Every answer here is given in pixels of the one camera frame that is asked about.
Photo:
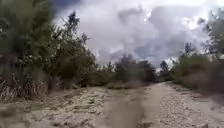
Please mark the row of dark bushes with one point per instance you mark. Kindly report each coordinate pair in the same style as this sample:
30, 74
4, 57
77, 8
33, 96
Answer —
200, 66

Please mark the row of green trees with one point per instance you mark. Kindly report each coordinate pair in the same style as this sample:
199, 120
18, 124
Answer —
40, 56

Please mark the pale gravel dirt track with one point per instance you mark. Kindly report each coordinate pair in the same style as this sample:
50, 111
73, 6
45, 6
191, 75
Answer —
126, 110

